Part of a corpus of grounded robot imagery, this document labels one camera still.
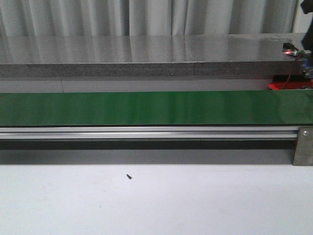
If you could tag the steel conveyor support bracket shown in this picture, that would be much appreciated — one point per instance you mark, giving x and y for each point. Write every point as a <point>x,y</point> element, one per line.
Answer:
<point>304,148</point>

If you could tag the aluminium conveyor frame rail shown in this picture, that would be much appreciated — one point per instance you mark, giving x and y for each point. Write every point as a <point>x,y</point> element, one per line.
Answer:
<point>149,132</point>

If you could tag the red plastic tray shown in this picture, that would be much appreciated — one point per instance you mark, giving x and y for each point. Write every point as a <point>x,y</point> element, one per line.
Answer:
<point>301,84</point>

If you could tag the green conveyor belt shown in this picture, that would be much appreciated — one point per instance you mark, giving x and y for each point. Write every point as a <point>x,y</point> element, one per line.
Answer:
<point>284,107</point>

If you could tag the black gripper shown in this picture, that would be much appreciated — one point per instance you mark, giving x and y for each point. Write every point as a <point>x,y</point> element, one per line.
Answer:
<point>307,41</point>

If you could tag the small sensor circuit board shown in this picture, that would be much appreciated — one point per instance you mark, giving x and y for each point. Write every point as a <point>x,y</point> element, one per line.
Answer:
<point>290,49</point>

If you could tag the white curtain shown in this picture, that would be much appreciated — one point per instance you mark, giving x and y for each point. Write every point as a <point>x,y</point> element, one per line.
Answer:
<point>150,17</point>

